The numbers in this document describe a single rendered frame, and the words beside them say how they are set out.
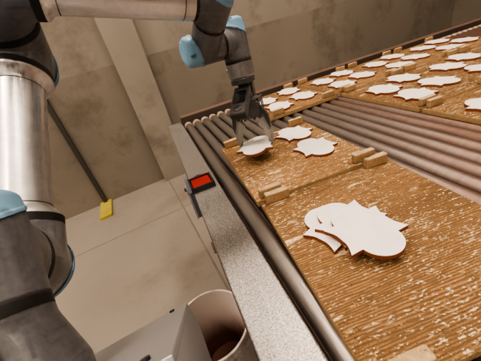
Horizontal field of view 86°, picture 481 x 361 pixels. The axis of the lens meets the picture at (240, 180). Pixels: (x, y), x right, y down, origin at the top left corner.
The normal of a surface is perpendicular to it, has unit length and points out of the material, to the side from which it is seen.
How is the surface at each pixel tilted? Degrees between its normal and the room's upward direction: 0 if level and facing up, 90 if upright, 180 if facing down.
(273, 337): 0
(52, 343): 64
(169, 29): 90
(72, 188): 90
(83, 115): 90
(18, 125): 57
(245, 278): 0
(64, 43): 90
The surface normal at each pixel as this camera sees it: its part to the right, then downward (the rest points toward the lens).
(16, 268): 0.85, -0.49
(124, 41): 0.43, 0.36
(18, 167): 0.57, -0.39
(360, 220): -0.23, -0.84
